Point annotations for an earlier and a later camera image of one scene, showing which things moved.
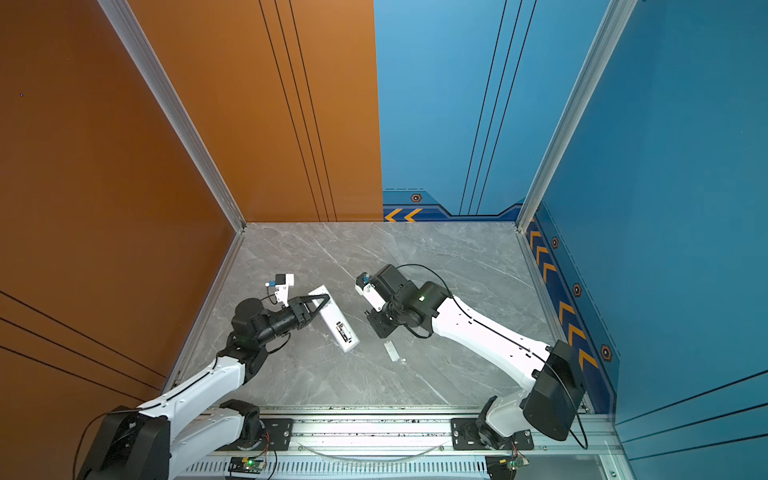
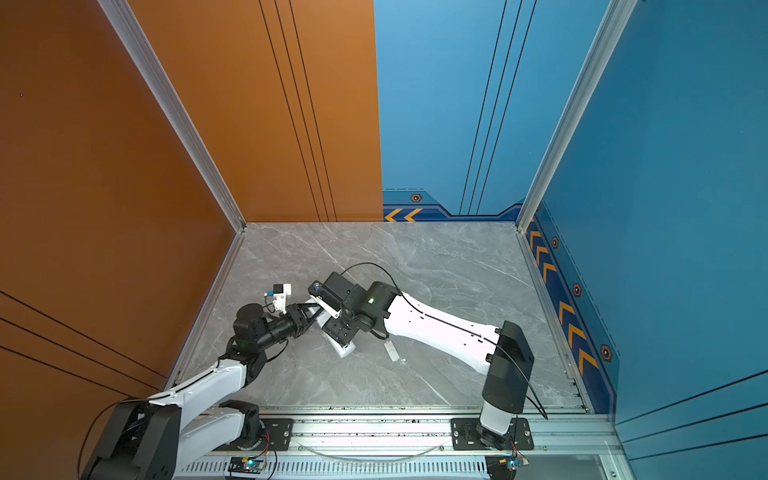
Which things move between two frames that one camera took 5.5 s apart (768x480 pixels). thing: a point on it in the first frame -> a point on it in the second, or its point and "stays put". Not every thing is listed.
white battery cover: x=391 y=350 stays put
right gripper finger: x=382 y=322 -> x=340 y=330
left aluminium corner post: x=152 y=73 stays put
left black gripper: x=302 y=316 stays put
